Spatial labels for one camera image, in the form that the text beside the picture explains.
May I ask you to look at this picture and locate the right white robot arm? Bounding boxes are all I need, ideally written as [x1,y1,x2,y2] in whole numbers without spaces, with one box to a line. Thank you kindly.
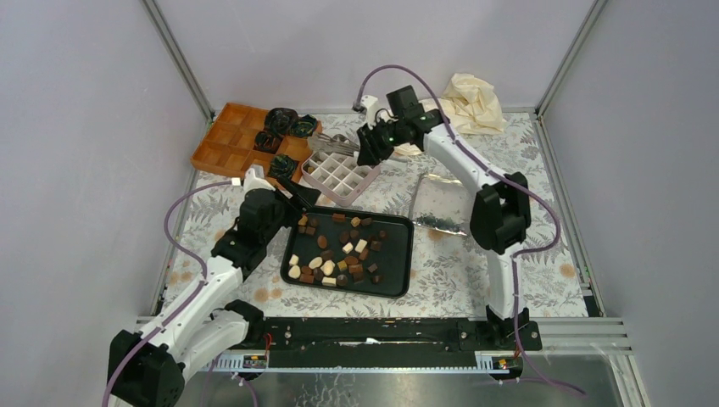
[353,86,531,349]

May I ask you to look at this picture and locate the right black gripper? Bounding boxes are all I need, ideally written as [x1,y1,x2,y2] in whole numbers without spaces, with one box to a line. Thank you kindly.
[356,116,404,167]

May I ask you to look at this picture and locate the cream cloth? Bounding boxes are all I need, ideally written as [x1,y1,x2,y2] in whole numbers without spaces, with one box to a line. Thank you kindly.
[438,73,506,136]

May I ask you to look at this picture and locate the metal serving tongs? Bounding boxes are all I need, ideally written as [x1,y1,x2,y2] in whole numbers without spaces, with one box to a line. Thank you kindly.
[307,132,360,156]

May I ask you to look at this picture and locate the orange compartment box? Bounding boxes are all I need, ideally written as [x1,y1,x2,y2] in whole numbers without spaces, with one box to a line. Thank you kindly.
[190,103,322,185]

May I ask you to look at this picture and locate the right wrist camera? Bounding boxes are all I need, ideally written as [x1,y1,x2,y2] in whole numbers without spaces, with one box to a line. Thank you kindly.
[352,95,390,129]

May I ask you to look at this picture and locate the silver metal tray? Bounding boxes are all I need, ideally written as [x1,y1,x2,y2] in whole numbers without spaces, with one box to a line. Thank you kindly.
[409,174,473,237]

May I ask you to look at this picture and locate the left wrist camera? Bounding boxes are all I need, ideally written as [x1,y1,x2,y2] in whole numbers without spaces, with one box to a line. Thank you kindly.
[230,164,276,193]

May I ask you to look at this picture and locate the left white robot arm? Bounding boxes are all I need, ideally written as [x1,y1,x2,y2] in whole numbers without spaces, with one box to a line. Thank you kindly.
[101,174,320,406]

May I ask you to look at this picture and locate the black plastic tray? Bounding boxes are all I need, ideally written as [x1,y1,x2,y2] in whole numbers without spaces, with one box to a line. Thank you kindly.
[280,207,414,298]

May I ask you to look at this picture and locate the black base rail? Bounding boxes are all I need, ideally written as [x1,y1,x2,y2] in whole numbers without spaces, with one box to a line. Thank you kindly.
[236,317,543,371]

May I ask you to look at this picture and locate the purple cable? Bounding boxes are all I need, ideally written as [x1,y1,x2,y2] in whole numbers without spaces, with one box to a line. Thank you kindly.
[352,64,588,400]
[101,179,248,407]

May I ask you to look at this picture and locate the dark paper cup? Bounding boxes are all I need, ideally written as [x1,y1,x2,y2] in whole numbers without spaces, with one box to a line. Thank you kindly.
[254,131,283,154]
[264,108,298,137]
[268,154,298,180]
[288,114,319,138]

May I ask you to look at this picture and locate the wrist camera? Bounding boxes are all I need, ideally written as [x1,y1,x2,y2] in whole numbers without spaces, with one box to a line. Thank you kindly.
[230,164,276,193]
[352,95,390,129]

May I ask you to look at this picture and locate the pink grid box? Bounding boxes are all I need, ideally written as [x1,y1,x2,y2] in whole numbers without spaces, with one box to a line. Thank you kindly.
[301,151,380,207]

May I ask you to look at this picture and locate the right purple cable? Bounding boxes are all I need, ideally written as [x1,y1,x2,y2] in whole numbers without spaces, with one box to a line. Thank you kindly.
[352,64,588,400]

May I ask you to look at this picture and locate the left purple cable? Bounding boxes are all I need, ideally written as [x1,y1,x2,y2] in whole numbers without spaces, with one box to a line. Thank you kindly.
[101,179,248,407]

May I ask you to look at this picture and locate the white oval chocolate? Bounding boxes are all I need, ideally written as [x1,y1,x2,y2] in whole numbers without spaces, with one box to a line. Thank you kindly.
[308,257,324,270]

